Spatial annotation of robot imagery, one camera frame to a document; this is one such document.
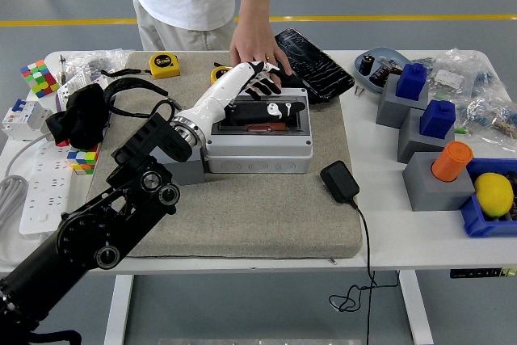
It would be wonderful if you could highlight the person's left hand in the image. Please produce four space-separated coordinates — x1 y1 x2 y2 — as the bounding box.
229 21 292 79

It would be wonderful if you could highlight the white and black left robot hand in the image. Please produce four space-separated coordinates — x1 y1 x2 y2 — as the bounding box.
175 60 307 136

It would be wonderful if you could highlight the orange cylinder battery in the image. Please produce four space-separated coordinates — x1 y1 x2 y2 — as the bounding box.
431 141 474 182
246 122 288 134

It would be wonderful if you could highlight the transparent hinged box lid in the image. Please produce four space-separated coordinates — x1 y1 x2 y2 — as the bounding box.
210 92 308 136

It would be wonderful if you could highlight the blue block battery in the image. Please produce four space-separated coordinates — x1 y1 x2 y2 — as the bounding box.
395 62 428 100
418 99 456 138

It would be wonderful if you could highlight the yellow round tape measure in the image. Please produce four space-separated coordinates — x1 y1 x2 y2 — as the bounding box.
209 65 233 86

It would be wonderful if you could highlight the yellow square tape measure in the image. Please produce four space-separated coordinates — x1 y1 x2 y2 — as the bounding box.
149 52 182 80

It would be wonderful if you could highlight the grey block holder round hole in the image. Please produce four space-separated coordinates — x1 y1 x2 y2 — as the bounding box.
401 151 477 212
171 145 207 187

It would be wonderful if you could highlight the clear bag of parts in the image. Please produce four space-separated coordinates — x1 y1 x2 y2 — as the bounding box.
60 48 132 87
411 48 496 98
456 86 517 150

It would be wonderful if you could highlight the black capacitor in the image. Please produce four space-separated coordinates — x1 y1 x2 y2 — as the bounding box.
360 53 376 76

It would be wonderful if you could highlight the white printed carton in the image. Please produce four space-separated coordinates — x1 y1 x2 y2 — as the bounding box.
56 69 118 110

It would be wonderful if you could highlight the dark red capacitor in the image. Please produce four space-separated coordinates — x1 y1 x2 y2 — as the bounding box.
368 65 391 84

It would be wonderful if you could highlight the grey-brown mat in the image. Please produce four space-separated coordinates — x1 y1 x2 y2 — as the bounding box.
75 50 363 260

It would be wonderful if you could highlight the blue-grey oval tray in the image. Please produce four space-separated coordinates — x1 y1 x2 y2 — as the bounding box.
354 46 409 95

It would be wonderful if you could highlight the silver metal part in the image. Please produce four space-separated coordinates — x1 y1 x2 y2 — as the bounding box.
378 57 401 75

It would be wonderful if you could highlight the colourful puzzle cube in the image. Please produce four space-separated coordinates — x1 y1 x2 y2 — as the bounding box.
19 59 60 99
66 143 101 176

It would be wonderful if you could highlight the black cloth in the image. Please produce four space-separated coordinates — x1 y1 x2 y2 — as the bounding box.
44 82 111 149

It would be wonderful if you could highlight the black power adapter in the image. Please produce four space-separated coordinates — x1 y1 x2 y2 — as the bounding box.
319 160 360 204

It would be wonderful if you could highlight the white circuit breaker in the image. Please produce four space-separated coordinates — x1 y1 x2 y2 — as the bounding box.
1 98 53 142

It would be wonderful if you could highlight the white power strip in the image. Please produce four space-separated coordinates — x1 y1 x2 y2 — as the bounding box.
19 142 76 237

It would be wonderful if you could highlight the white table leg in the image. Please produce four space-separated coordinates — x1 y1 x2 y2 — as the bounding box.
399 271 434 345
103 275 134 345

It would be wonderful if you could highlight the blue plastic bin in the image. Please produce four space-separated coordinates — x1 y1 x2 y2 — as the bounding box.
459 158 517 238

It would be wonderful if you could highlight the yellow lemon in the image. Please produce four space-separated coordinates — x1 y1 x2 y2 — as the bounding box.
473 172 515 218

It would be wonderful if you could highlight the black table control panel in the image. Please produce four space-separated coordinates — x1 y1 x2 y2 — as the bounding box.
450 267 517 280

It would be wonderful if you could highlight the grey plastic enclosure box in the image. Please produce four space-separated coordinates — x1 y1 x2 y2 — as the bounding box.
204 86 314 175

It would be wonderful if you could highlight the black tape measure strap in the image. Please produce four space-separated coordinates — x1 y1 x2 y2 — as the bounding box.
100 68 153 78

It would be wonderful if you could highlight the black adapter cord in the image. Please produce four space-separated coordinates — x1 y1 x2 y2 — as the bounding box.
329 195 399 345

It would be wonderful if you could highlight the grey power strip cable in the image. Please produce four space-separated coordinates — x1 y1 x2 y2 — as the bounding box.
0 133 52 268

